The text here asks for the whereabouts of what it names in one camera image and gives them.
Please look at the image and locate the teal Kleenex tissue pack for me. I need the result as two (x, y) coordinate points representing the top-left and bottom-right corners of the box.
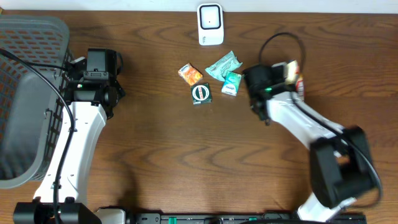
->
(221, 72), (242, 96)

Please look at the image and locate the yellow white snack bag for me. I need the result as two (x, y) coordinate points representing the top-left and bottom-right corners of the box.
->
(284, 60), (305, 101)

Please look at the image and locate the light green wrapper pack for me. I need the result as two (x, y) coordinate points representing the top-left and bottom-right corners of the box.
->
(205, 51), (243, 82)

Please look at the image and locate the green round-logo box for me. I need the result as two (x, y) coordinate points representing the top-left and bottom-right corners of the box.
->
(190, 83), (212, 105)

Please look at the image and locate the orange tissue pack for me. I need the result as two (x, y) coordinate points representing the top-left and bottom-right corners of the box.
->
(178, 63), (203, 86)

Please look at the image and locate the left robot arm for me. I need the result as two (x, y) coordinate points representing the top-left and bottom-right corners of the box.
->
(13, 49), (131, 223)

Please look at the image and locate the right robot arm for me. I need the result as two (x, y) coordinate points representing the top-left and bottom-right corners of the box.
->
(243, 61), (382, 222)

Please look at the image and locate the grey plastic mesh basket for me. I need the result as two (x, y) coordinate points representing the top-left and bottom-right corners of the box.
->
(1, 15), (73, 189)

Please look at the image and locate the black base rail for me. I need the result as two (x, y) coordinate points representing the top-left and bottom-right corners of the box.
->
(133, 212), (368, 224)

